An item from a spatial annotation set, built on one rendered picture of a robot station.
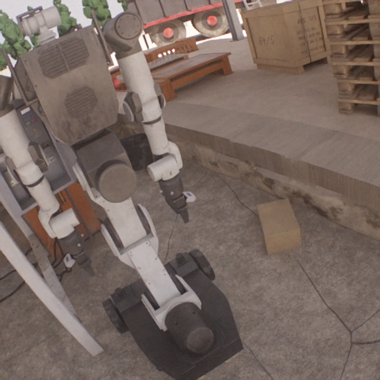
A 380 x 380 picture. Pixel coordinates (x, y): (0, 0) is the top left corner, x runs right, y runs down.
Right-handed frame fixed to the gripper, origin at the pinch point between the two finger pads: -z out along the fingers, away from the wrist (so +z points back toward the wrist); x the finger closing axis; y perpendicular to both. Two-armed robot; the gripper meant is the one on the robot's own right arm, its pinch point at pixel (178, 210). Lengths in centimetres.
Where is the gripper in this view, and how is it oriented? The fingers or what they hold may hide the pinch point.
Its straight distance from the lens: 139.2
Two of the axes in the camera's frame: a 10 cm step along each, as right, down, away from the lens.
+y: -8.4, 4.7, -2.5
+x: -5.0, -5.1, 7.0
